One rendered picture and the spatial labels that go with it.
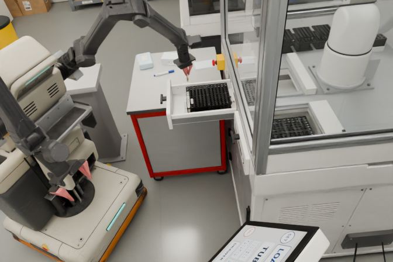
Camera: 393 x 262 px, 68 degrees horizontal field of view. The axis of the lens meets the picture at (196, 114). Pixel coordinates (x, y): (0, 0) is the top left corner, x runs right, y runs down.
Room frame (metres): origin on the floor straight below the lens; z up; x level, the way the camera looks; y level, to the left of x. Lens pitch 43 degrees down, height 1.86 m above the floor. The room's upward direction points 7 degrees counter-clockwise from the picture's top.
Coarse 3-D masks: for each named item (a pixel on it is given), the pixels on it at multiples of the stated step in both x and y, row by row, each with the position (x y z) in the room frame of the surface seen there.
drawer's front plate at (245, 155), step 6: (234, 120) 1.01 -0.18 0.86; (240, 126) 0.90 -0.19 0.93; (240, 132) 0.87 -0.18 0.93; (240, 138) 0.84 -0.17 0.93; (240, 144) 0.83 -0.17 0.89; (246, 144) 0.79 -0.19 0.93; (246, 150) 0.76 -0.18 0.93; (246, 156) 0.73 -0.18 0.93; (246, 162) 0.72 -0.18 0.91; (246, 168) 0.72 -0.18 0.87; (246, 174) 0.72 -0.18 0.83
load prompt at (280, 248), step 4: (280, 244) 0.29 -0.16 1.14; (276, 248) 0.28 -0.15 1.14; (280, 248) 0.28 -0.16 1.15; (284, 248) 0.27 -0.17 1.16; (288, 248) 0.27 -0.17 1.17; (272, 252) 0.28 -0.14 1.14; (276, 252) 0.27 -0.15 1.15; (280, 252) 0.27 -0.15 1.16; (284, 252) 0.26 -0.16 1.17; (268, 256) 0.27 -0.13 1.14; (272, 256) 0.26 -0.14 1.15; (276, 256) 0.26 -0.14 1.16; (280, 256) 0.26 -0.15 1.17; (284, 256) 0.25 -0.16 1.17; (264, 260) 0.26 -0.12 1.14; (268, 260) 0.26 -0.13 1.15; (272, 260) 0.25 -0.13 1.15; (276, 260) 0.25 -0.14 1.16; (280, 260) 0.24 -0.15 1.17
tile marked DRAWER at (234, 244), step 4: (232, 244) 0.37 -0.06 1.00; (236, 244) 0.36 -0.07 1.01; (228, 248) 0.36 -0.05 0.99; (232, 248) 0.35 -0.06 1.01; (224, 252) 0.35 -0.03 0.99; (228, 252) 0.34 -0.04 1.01; (232, 252) 0.33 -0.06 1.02; (220, 256) 0.34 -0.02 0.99; (224, 256) 0.33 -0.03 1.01; (228, 256) 0.32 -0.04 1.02; (216, 260) 0.33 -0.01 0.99; (220, 260) 0.32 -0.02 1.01; (224, 260) 0.32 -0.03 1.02
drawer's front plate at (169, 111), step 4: (168, 80) 1.31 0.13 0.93; (168, 84) 1.27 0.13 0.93; (168, 88) 1.24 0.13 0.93; (168, 92) 1.20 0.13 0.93; (172, 92) 1.30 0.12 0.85; (168, 96) 1.17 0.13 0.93; (172, 96) 1.26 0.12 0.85; (168, 100) 1.14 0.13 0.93; (172, 100) 1.23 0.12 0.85; (168, 104) 1.11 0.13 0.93; (172, 104) 1.20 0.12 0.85; (168, 108) 1.08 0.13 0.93; (172, 108) 1.17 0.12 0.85; (168, 112) 1.05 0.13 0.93; (172, 112) 1.13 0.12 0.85; (168, 116) 1.04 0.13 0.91; (168, 120) 1.04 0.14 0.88; (168, 124) 1.04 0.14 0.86; (172, 124) 1.05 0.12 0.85; (172, 128) 1.04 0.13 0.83
